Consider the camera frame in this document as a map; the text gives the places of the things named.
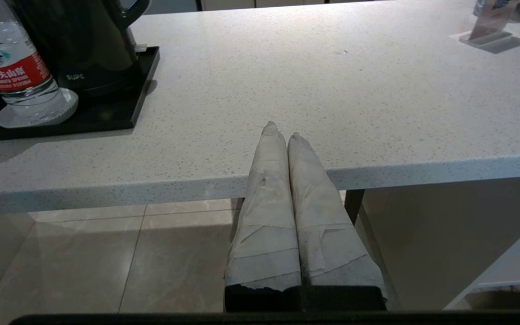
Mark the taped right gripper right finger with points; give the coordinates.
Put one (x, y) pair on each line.
(323, 225)

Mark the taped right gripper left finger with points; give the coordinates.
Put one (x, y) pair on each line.
(266, 216)

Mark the black electric kettle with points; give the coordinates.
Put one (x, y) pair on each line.
(84, 40)

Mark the black round kettle base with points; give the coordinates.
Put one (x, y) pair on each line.
(115, 88)

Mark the red-label water bottle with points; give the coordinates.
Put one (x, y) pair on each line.
(16, 72)

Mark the black serving tray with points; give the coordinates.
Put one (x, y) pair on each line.
(111, 113)

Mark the white round coaster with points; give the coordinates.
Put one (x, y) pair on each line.
(63, 110)

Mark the clear acrylic sign holder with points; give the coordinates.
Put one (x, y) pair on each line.
(490, 27)

